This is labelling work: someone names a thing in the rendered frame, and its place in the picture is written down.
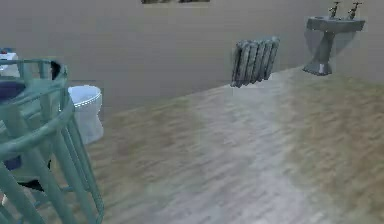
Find dark framed wall picture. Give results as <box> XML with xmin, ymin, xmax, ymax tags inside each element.
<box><xmin>140</xmin><ymin>0</ymin><xmax>211</xmax><ymax>5</ymax></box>

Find dark blue cloth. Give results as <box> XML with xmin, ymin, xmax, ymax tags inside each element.
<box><xmin>0</xmin><ymin>81</ymin><xmax>27</xmax><ymax>103</ymax></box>

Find white toilet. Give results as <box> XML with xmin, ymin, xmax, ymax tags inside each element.
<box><xmin>67</xmin><ymin>85</ymin><xmax>105</xmax><ymax>146</ymax></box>

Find grey pedestal sink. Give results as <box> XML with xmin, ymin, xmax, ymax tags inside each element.
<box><xmin>302</xmin><ymin>16</ymin><xmax>366</xmax><ymax>77</ymax></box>

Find dark metal tap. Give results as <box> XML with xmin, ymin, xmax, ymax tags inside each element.
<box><xmin>347</xmin><ymin>1</ymin><xmax>363</xmax><ymax>21</ymax></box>
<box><xmin>328</xmin><ymin>1</ymin><xmax>341</xmax><ymax>20</ymax></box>

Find grey ribbed radiator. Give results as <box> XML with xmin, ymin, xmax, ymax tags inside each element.
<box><xmin>230</xmin><ymin>36</ymin><xmax>281</xmax><ymax>89</ymax></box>

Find teal round wire rack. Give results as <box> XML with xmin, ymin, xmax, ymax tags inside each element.
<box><xmin>0</xmin><ymin>58</ymin><xmax>105</xmax><ymax>224</ymax></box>

